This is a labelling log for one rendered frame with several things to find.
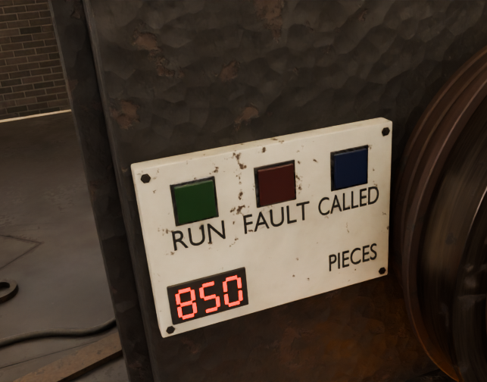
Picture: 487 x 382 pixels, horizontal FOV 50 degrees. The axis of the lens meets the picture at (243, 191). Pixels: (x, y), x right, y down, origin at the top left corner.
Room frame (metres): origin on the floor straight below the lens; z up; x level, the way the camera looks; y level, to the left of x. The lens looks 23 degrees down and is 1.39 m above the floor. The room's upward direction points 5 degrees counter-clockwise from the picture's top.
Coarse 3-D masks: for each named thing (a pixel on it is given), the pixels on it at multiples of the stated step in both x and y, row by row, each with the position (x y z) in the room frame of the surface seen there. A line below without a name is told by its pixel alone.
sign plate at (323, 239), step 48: (240, 144) 0.48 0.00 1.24; (288, 144) 0.47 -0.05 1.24; (336, 144) 0.49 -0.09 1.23; (384, 144) 0.50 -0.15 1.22; (144, 192) 0.43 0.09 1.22; (240, 192) 0.46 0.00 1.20; (336, 192) 0.49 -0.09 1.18; (384, 192) 0.51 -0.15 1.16; (144, 240) 0.44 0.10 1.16; (192, 240) 0.44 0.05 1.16; (240, 240) 0.46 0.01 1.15; (288, 240) 0.47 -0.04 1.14; (336, 240) 0.49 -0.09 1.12; (384, 240) 0.51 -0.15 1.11; (192, 288) 0.44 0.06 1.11; (240, 288) 0.45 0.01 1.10; (288, 288) 0.47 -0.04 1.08; (336, 288) 0.49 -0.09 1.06
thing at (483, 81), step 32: (480, 64) 0.54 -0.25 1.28; (448, 96) 0.53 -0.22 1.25; (480, 96) 0.46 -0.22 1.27; (416, 128) 0.54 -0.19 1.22; (448, 128) 0.45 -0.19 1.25; (416, 160) 0.51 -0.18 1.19; (416, 192) 0.45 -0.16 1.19; (416, 224) 0.44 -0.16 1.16; (416, 256) 0.44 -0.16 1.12; (416, 288) 0.44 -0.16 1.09; (416, 320) 0.44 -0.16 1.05
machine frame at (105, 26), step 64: (64, 0) 0.52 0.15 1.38; (128, 0) 0.45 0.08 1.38; (192, 0) 0.47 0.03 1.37; (256, 0) 0.49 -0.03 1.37; (320, 0) 0.51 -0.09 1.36; (384, 0) 0.53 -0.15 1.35; (448, 0) 0.55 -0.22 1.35; (64, 64) 0.52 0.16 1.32; (128, 64) 0.45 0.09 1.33; (192, 64) 0.47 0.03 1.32; (256, 64) 0.49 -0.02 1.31; (320, 64) 0.51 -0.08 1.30; (384, 64) 0.53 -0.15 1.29; (448, 64) 0.55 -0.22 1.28; (128, 128) 0.45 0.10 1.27; (192, 128) 0.47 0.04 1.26; (256, 128) 0.49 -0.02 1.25; (320, 128) 0.51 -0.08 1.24; (128, 192) 0.45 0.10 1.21; (128, 256) 0.52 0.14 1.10; (128, 320) 0.52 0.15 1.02; (256, 320) 0.48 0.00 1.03; (320, 320) 0.50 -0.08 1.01; (384, 320) 0.53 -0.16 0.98
